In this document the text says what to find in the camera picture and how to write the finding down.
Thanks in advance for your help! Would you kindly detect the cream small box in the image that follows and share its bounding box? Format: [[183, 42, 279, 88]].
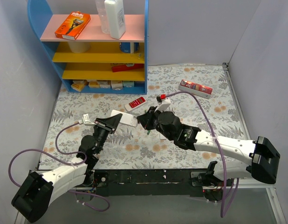
[[110, 80, 123, 91]]

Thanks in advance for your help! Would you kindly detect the grey white remote control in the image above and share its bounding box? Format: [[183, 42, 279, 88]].
[[110, 110, 138, 127]]

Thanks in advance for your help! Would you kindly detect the teal small box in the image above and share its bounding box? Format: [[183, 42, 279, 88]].
[[122, 81, 135, 88]]

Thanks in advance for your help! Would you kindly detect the white cup on shelf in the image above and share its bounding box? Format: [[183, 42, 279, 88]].
[[68, 42, 90, 53]]

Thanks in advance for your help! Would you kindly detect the red white remote control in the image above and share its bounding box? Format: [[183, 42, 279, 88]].
[[124, 97, 147, 112]]

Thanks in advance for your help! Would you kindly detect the red box on shelf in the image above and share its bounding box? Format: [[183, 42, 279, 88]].
[[110, 63, 144, 72]]

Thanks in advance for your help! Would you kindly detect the white battery cover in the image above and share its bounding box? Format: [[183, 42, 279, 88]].
[[159, 134, 166, 140]]

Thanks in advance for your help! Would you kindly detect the floral table mat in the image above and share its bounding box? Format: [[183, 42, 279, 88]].
[[38, 65, 249, 170]]

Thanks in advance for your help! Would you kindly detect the clear plastic bottle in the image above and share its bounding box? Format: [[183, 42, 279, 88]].
[[95, 0, 110, 34]]

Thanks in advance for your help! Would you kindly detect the blue can on shelf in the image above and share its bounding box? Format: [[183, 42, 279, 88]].
[[119, 42, 139, 53]]

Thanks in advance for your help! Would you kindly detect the orange white small box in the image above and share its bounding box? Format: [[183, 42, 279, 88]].
[[89, 81, 100, 88]]

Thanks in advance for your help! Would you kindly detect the yellow small box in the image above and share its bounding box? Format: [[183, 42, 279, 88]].
[[71, 80, 88, 92]]

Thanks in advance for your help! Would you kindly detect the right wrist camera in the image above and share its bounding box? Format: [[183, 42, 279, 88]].
[[155, 94, 171, 112]]

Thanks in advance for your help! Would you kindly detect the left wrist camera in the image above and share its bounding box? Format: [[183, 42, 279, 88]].
[[78, 113, 95, 126]]

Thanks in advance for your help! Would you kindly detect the white plastic bottle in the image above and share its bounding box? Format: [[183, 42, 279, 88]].
[[104, 0, 126, 40]]

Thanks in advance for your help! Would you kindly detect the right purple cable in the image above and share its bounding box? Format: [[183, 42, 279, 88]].
[[165, 91, 240, 218]]

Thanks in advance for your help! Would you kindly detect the blue shelf unit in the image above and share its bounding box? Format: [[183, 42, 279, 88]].
[[27, 0, 149, 95]]

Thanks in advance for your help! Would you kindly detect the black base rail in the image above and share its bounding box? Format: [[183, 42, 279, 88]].
[[75, 161, 228, 203]]

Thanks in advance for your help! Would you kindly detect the red toothpaste box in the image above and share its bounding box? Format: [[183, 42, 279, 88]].
[[178, 79, 213, 99]]

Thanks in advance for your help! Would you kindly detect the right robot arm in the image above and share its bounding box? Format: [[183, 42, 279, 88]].
[[137, 107, 281, 186]]

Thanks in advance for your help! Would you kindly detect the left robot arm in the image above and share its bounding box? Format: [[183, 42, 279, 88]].
[[11, 113, 122, 223]]

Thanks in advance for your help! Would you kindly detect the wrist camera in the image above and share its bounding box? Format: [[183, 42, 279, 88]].
[[78, 113, 95, 126], [155, 94, 171, 112]]

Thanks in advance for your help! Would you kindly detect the orange razor box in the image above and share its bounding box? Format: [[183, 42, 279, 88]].
[[55, 11, 91, 41]]

